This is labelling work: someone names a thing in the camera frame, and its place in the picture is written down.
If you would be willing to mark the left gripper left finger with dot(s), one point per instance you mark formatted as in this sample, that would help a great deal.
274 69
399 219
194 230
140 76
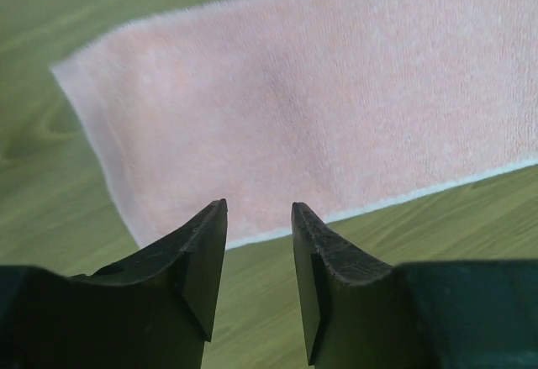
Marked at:
152 309

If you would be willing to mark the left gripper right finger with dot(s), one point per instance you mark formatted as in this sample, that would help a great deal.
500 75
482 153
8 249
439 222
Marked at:
360 312

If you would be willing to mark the pink towel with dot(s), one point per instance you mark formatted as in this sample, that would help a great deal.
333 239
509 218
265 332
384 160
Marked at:
346 105

